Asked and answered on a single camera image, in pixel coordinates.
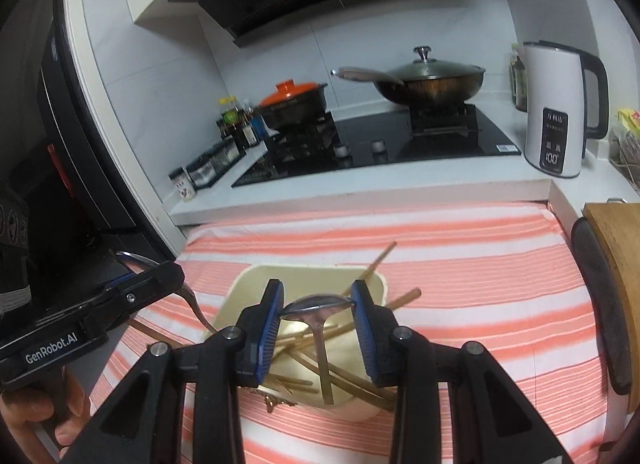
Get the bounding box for large steel spoon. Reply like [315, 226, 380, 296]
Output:
[115, 250, 217, 334]

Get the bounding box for wooden chopstick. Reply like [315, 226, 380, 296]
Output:
[276, 323, 355, 349]
[356, 241, 397, 281]
[290, 351, 397, 412]
[386, 287, 422, 311]

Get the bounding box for small steel spoon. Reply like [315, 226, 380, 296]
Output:
[280, 294, 354, 406]

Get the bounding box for person's left hand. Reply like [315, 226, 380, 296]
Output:
[1, 370, 91, 463]

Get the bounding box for small spice jar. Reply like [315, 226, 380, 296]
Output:
[168, 167, 196, 202]

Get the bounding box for striped orange white tablecloth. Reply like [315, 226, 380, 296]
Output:
[86, 200, 618, 464]

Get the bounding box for beige utensil holder box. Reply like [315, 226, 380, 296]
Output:
[212, 265, 395, 422]

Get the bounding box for condiment bottles group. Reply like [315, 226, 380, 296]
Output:
[216, 95, 260, 151]

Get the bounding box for wooden cutting board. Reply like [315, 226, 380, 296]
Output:
[584, 203, 640, 413]

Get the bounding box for black pot orange lid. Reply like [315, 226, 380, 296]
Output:
[258, 79, 326, 130]

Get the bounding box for black gas stove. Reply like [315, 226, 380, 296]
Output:
[233, 103, 521, 187]

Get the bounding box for white electric kettle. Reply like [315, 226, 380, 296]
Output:
[518, 41, 610, 179]

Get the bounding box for black wok with lid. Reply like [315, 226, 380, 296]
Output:
[331, 46, 486, 107]

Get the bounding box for wire basket with packets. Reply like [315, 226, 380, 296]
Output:
[611, 108, 640, 192]

